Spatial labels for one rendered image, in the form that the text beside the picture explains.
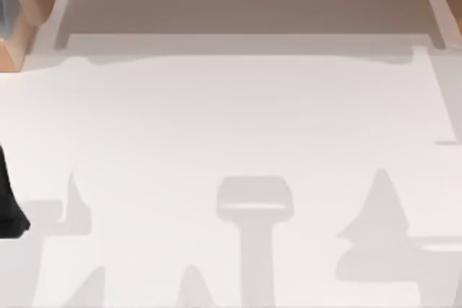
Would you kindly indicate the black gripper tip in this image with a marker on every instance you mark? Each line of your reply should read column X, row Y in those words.
column 10, row 214

